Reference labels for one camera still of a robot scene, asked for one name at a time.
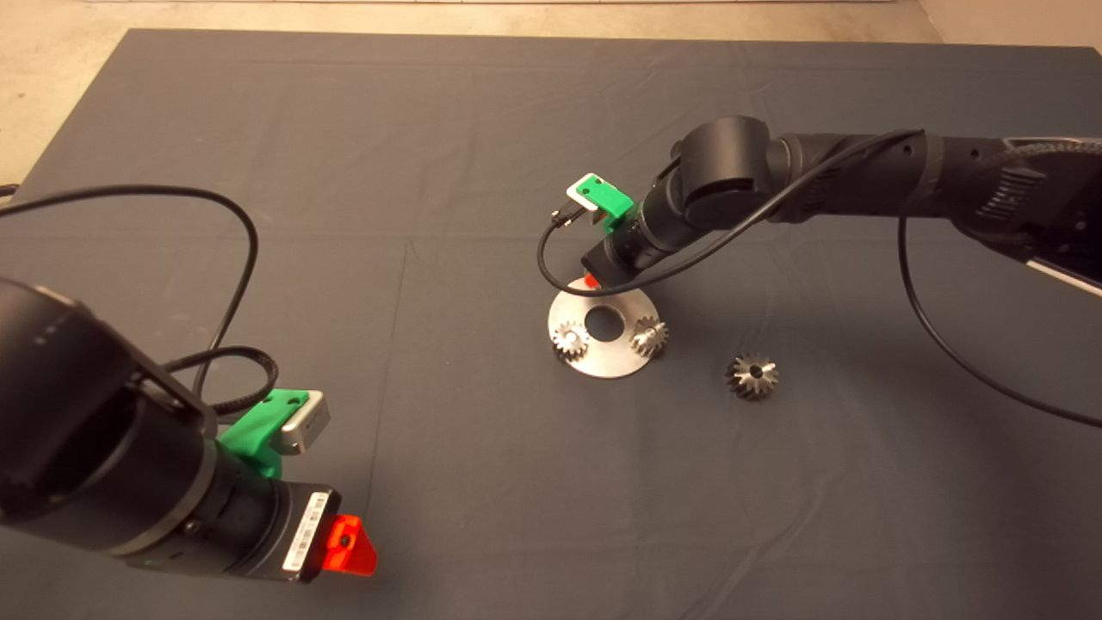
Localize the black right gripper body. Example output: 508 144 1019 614
579 205 670 291

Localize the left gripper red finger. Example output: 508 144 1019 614
323 514 378 576

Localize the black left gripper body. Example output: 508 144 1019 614
129 442 343 584

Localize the large steel gear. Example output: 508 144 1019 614
724 353 781 401

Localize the small steel gear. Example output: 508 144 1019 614
552 320 590 361
628 315 670 358

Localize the round metal plate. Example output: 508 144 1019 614
548 277 662 380

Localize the dark grey table cloth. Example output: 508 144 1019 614
0 28 1102 620

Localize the right green camera mount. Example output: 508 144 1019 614
566 174 635 235

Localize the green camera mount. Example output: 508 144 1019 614
566 174 635 235
218 389 309 479

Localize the black right camera cable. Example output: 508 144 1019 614
536 129 1102 429

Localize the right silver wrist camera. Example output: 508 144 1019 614
565 175 608 216

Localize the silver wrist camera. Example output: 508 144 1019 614
565 175 608 216
277 390 331 456

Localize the left green camera mount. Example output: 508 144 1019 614
218 389 309 479

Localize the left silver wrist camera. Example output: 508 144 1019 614
277 390 331 456

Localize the braided black left arm cable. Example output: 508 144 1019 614
164 346 281 414

